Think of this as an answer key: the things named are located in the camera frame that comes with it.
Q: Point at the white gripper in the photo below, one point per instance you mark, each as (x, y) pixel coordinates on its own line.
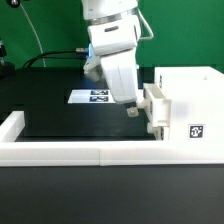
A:
(112, 55)

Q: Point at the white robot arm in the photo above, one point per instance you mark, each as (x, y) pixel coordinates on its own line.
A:
(97, 12)

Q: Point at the black camera stand left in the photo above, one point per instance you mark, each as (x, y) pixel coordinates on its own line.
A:
(6, 68)

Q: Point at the white drawer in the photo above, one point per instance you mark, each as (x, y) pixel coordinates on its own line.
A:
(158, 130)
(156, 105)

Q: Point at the white drawer cabinet box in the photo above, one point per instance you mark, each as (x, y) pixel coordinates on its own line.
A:
(197, 103)

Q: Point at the white front drawer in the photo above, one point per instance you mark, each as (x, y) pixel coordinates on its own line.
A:
(158, 130)

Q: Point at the marker tag sheet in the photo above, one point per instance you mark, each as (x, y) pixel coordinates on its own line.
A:
(83, 96)

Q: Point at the white U-shaped border frame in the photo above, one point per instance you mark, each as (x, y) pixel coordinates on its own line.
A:
(101, 153)

